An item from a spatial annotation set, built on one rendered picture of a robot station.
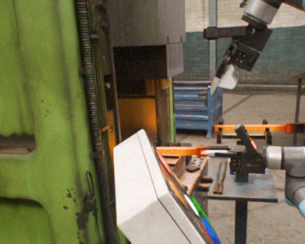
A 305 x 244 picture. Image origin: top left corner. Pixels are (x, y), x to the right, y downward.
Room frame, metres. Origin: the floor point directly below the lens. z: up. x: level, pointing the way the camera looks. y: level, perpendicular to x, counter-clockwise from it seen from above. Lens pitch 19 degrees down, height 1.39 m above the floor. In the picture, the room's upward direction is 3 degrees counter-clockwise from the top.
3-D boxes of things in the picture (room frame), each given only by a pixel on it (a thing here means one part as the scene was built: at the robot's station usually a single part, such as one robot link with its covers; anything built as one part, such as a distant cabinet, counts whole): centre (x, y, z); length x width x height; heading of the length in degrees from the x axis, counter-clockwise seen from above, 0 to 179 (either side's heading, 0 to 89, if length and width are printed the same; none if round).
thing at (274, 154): (1.07, -0.34, 1.00); 0.08 x 0.05 x 0.08; 163
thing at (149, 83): (1.23, 0.19, 1.24); 0.30 x 0.07 x 0.06; 73
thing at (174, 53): (1.19, 0.16, 1.32); 0.42 x 0.20 x 0.10; 73
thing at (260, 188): (1.58, -0.36, 0.70); 0.40 x 0.30 x 0.02; 168
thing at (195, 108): (5.37, -0.24, 0.36); 1.20 x 0.80 x 0.72; 68
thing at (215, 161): (1.10, -0.16, 0.99); 0.09 x 0.03 x 0.06; 76
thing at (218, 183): (1.72, -0.29, 0.71); 0.60 x 0.04 x 0.01; 167
